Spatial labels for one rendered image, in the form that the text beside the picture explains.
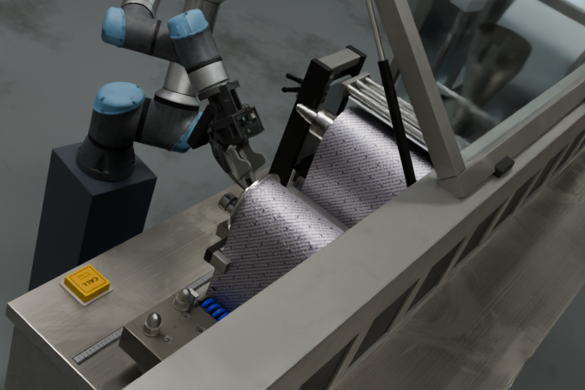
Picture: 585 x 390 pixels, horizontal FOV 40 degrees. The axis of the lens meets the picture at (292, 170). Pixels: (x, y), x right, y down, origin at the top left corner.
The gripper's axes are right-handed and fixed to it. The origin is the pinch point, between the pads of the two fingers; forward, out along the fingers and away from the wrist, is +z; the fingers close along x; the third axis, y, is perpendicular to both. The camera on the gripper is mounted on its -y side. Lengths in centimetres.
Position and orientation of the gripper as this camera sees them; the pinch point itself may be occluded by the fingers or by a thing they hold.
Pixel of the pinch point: (245, 184)
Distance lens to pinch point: 159.3
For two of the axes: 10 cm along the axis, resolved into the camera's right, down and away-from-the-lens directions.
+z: 3.8, 9.2, 1.0
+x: 5.8, -3.2, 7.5
